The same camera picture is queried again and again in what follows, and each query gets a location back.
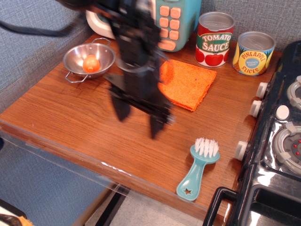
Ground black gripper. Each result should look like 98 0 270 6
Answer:
105 49 174 139

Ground teal brush white bristles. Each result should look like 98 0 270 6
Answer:
176 137 220 201

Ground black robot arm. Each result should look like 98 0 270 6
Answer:
60 0 173 138

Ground orange folded napkin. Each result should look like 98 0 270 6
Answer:
158 60 217 112

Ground orange toy fruit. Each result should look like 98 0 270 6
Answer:
82 55 100 73

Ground clear acrylic table guard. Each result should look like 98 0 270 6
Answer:
0 130 132 197

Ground small steel bowl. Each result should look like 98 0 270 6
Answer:
63 38 116 83

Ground toy microwave teal and cream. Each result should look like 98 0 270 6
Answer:
86 0 201 55

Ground tomato sauce can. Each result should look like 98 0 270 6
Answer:
195 11 235 67

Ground white stove knob middle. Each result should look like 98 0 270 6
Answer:
249 100 262 118

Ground white stove knob rear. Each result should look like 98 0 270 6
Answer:
256 82 268 99

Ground pineapple slices can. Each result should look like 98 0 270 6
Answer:
232 31 276 76

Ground black toy stove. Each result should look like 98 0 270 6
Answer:
202 40 301 226

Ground black oven door handle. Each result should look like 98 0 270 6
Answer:
203 186 238 226

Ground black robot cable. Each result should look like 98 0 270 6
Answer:
0 14 85 38

